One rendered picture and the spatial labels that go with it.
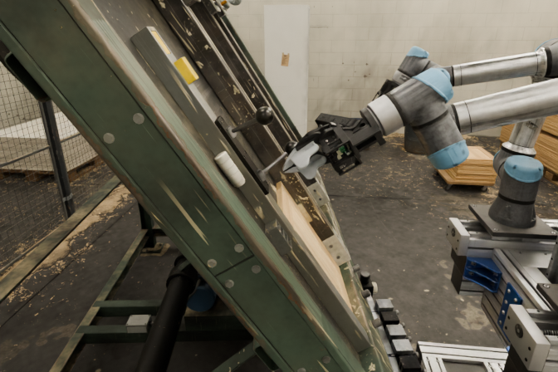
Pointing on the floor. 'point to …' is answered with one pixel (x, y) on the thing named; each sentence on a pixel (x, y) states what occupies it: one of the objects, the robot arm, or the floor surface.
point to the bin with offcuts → (412, 141)
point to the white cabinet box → (288, 58)
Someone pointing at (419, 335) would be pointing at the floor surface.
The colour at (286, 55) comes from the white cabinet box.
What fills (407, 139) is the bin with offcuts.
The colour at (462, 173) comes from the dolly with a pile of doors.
